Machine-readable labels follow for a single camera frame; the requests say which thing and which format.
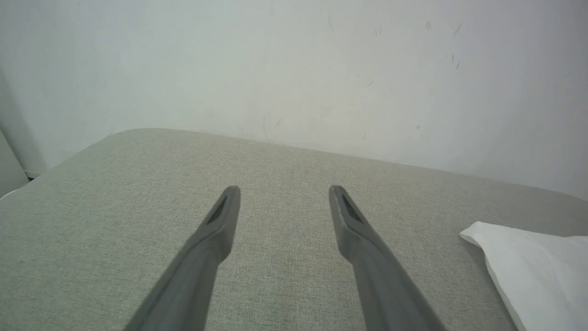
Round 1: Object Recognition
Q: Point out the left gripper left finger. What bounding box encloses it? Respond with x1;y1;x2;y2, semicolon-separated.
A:
123;185;242;331

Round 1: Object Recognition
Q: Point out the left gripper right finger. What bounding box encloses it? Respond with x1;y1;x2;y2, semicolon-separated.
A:
328;185;447;331

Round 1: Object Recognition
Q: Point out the white long-sleeve shirt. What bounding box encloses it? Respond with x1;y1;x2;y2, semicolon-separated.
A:
459;222;588;331

